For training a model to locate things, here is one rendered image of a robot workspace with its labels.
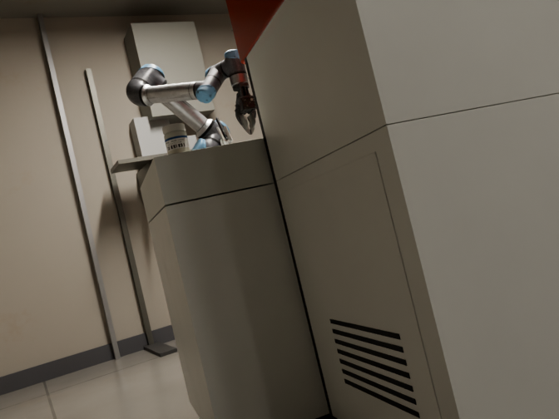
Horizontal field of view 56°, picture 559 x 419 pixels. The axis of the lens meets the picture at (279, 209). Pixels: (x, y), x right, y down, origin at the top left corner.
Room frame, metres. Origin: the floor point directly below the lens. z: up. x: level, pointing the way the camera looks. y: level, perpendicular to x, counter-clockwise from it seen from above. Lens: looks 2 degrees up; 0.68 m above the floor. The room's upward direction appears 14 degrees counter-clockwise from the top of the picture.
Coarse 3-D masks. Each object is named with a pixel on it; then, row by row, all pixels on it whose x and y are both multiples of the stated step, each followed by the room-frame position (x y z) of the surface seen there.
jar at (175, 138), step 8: (168, 128) 1.58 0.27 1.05; (176, 128) 1.58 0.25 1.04; (184, 128) 1.61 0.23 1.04; (168, 136) 1.58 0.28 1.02; (176, 136) 1.58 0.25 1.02; (184, 136) 1.60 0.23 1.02; (168, 144) 1.59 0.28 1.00; (176, 144) 1.58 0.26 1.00; (184, 144) 1.59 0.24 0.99; (168, 152) 1.60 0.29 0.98; (176, 152) 1.58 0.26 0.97
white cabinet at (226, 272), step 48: (240, 192) 1.61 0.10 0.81; (192, 240) 1.55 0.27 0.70; (240, 240) 1.60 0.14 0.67; (192, 288) 1.54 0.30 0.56; (240, 288) 1.59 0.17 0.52; (288, 288) 1.64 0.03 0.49; (192, 336) 1.59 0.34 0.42; (240, 336) 1.58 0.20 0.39; (288, 336) 1.62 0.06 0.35; (192, 384) 1.88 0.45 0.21; (240, 384) 1.57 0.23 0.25; (288, 384) 1.61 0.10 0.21
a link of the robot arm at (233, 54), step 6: (228, 54) 2.20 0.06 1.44; (234, 54) 2.20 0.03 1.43; (228, 60) 2.20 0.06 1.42; (234, 60) 2.19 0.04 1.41; (222, 66) 2.23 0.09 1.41; (228, 66) 2.21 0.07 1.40; (234, 66) 2.19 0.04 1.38; (240, 66) 2.20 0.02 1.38; (228, 72) 2.23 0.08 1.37; (234, 72) 2.20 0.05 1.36; (240, 72) 2.20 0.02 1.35
